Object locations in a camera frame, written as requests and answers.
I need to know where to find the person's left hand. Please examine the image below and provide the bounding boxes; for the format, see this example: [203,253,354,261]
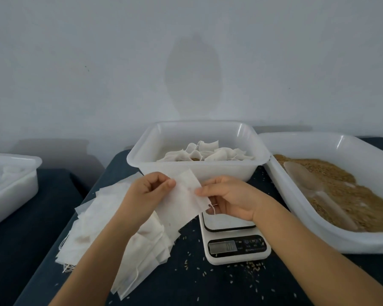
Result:
[113,172,177,235]

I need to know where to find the person's right hand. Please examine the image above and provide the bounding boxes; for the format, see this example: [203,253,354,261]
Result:
[193,176,273,222]

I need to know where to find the white plastic tub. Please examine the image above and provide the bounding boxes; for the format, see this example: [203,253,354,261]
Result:
[126,120,272,184]

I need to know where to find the white mesh bag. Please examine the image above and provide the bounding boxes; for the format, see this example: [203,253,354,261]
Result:
[154,169,213,243]

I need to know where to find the pile of white bags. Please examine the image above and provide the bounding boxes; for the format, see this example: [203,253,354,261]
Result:
[55,172,183,300]

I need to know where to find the white tray of grain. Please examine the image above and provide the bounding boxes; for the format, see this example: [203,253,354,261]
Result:
[258,132,383,254]

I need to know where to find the clear plastic scoop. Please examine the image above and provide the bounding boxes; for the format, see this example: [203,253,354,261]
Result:
[283,161,360,232]

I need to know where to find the brown grain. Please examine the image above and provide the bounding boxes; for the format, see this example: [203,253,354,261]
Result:
[273,154,383,233]

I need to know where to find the person's right forearm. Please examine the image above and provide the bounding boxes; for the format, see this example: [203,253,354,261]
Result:
[255,199,383,306]

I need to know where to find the person's left forearm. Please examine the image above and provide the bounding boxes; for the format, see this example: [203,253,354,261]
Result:
[49,218,138,306]

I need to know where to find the white digital kitchen scale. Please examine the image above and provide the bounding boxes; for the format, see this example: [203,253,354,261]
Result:
[198,210,272,266]

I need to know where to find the dark blue tablecloth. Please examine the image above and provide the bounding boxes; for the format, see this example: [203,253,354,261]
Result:
[14,137,383,306]
[0,167,90,306]

